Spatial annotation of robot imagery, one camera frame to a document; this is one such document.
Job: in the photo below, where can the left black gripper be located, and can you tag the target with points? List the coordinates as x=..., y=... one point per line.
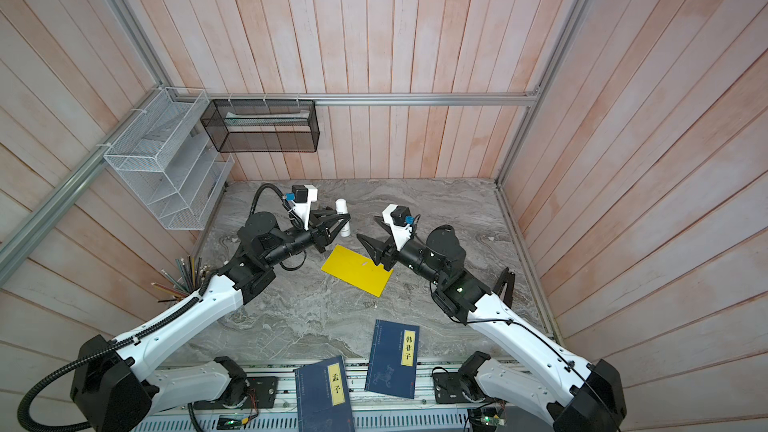
x=320, y=232

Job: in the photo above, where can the blue book on table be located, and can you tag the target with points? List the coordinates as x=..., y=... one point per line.
x=393, y=359

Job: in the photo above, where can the yellow envelope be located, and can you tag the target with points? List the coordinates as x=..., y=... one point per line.
x=356, y=270

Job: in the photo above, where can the pen holder with pencils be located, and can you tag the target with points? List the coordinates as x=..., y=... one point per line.
x=187, y=277

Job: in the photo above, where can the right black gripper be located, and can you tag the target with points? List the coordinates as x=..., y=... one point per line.
x=381, y=254

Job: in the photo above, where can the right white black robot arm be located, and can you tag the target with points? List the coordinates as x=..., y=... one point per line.
x=559, y=387

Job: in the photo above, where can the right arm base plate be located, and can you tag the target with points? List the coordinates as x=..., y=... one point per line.
x=458, y=388

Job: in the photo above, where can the aluminium frame rail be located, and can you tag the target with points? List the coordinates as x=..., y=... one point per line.
x=391, y=99

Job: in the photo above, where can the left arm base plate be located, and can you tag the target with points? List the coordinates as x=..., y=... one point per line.
x=255, y=392

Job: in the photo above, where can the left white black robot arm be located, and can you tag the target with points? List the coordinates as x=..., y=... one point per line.
x=115, y=384

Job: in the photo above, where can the blue book on rail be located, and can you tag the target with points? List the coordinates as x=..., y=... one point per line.
x=322, y=393

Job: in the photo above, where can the black mesh basket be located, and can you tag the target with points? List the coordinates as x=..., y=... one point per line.
x=262, y=125

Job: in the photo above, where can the white wire mesh shelf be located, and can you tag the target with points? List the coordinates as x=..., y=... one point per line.
x=168, y=162

